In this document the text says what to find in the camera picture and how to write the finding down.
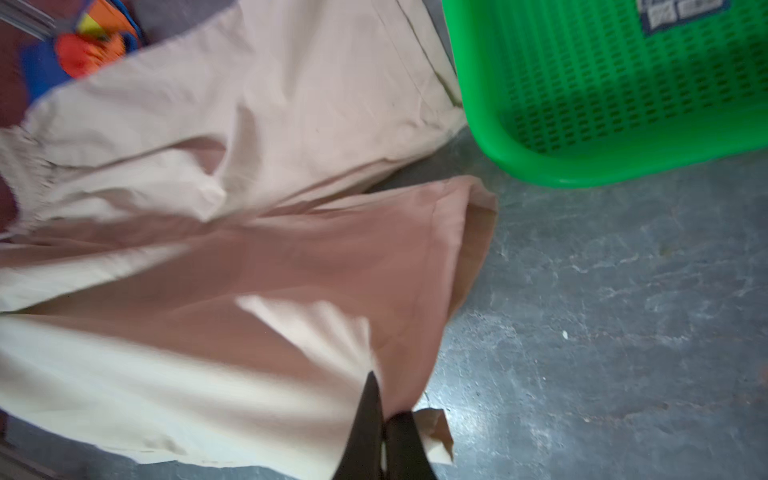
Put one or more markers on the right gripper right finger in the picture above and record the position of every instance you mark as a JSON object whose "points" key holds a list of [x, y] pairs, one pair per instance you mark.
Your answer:
{"points": [[404, 452]]}

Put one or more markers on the green plastic basket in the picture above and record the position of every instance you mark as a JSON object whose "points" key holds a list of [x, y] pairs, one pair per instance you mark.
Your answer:
{"points": [[573, 94]]}

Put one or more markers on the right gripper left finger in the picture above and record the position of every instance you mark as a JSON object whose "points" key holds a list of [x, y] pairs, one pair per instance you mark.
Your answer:
{"points": [[362, 456]]}

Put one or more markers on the basket label sticker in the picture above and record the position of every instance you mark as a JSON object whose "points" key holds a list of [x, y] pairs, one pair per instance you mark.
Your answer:
{"points": [[661, 15]]}

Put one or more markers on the rainbow striped shorts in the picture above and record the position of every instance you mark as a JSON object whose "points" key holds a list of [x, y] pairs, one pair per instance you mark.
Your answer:
{"points": [[104, 31]]}

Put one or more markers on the left aluminium corner post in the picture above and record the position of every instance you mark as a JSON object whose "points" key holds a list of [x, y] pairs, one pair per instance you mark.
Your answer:
{"points": [[28, 19]]}

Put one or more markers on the beige shorts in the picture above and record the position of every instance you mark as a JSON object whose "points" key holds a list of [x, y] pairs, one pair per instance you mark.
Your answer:
{"points": [[201, 271]]}

